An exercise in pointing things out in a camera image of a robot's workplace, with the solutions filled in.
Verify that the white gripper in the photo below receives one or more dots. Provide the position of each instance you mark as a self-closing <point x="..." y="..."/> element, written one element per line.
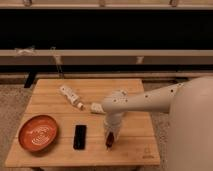
<point x="112" y="122"/>

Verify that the dark red pepper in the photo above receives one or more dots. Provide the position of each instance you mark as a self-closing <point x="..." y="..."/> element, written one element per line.
<point x="109" y="141"/>

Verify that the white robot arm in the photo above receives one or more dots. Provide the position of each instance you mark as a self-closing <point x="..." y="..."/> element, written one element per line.
<point x="190" y="108"/>

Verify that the orange ceramic bowl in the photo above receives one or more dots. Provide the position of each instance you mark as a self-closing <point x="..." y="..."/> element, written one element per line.
<point x="38" y="133"/>

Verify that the black rectangular remote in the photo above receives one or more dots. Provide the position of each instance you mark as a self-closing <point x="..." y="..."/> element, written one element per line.
<point x="80" y="137"/>

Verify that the wooden table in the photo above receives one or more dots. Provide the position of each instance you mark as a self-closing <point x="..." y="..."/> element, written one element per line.
<point x="136" y="144"/>

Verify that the white bottle lying down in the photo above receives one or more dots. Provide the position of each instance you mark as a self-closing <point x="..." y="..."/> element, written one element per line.
<point x="72" y="97"/>

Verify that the long wooden bench rail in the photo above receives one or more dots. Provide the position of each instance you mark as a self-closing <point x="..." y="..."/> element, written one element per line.
<point x="51" y="57"/>

